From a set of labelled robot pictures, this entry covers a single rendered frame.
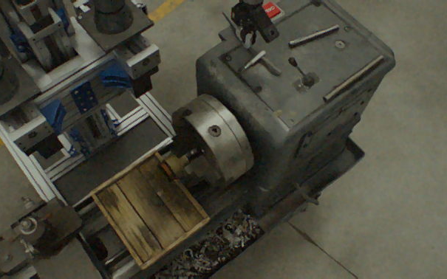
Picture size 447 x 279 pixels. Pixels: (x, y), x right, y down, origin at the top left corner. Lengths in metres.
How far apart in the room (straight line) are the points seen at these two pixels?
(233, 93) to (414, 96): 1.99
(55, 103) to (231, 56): 0.71
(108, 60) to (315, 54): 0.80
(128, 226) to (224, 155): 0.49
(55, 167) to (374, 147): 1.95
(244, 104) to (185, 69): 1.66
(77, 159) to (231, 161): 1.32
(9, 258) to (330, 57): 1.32
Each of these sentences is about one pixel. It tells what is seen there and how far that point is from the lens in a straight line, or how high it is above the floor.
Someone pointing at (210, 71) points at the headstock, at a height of 1.23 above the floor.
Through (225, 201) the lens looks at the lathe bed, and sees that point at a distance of 1.64.
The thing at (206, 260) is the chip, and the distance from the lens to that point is 1.86.
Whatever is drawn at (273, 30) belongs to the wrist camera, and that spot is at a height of 1.43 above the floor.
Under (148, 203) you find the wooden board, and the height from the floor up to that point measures 0.89.
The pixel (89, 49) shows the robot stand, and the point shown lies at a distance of 1.80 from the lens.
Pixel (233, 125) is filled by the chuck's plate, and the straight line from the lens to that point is 1.36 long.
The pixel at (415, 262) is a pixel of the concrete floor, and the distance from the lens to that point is 2.72.
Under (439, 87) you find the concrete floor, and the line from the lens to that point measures 3.34.
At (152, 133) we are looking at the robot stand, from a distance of 2.53.
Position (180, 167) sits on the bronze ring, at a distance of 1.43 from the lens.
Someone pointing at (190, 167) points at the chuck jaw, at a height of 1.10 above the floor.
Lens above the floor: 2.41
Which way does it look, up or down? 63 degrees down
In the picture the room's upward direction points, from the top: 3 degrees clockwise
